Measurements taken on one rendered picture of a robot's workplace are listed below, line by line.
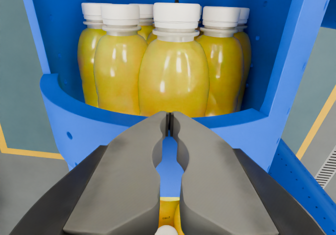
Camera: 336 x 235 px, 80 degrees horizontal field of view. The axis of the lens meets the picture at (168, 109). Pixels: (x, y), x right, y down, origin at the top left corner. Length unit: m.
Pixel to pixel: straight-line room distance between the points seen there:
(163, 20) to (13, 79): 1.66
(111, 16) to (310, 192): 0.94
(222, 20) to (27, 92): 1.65
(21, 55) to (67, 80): 1.39
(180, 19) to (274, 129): 0.12
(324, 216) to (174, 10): 0.88
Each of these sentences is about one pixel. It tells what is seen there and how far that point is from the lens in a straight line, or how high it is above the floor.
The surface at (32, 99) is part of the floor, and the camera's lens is 1.79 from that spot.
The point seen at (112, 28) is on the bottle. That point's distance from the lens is 0.22.
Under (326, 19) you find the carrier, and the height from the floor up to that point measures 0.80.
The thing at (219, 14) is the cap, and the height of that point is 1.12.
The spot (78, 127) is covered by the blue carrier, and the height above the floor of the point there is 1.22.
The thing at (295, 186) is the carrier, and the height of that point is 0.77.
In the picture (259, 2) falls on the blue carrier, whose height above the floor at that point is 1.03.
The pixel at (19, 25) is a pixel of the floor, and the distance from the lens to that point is 1.63.
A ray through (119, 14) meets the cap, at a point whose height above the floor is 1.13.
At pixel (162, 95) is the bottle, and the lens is 0.17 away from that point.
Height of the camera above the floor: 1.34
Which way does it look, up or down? 62 degrees down
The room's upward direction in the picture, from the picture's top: 180 degrees counter-clockwise
